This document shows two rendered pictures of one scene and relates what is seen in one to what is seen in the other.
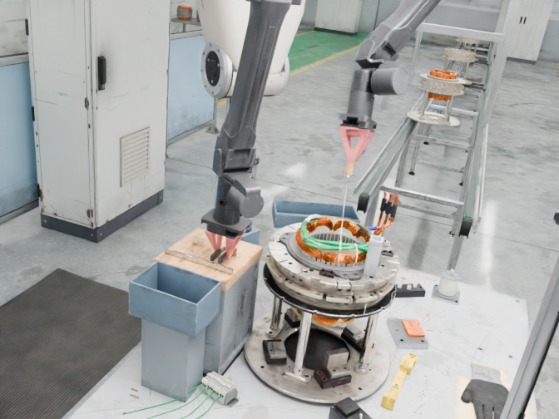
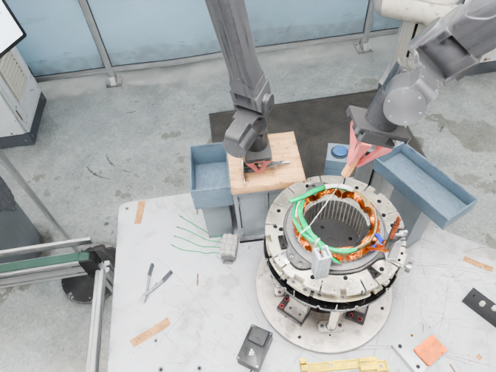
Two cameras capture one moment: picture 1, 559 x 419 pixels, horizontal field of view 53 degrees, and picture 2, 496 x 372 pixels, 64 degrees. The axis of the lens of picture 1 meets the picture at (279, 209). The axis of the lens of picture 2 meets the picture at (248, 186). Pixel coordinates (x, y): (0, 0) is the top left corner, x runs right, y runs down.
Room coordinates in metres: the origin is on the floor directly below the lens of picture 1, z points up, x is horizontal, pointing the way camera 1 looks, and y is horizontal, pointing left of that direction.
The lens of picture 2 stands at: (0.85, -0.52, 1.89)
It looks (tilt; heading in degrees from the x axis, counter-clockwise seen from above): 52 degrees down; 69
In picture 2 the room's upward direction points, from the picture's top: 5 degrees counter-clockwise
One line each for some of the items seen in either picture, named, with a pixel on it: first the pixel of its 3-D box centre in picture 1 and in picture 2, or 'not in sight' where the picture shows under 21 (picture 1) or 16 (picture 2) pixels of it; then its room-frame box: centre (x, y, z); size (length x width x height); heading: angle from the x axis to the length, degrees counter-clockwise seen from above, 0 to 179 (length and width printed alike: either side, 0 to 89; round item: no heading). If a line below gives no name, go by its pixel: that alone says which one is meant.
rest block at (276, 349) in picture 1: (276, 348); not in sight; (1.15, -0.04, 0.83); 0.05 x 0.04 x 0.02; 13
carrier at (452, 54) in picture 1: (456, 66); not in sight; (5.99, -1.65, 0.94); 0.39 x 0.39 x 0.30
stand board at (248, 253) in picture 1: (210, 257); (263, 161); (1.17, 0.15, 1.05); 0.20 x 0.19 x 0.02; 160
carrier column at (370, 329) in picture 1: (369, 332); (334, 312); (1.15, -0.26, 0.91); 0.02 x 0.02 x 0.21
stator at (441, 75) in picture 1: (441, 84); not in sight; (4.07, -1.05, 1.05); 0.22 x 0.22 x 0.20
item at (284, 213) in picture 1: (309, 251); (410, 209); (1.51, -0.11, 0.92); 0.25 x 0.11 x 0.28; 97
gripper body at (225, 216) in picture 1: (227, 211); (255, 138); (1.13, 0.12, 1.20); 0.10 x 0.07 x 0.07; 71
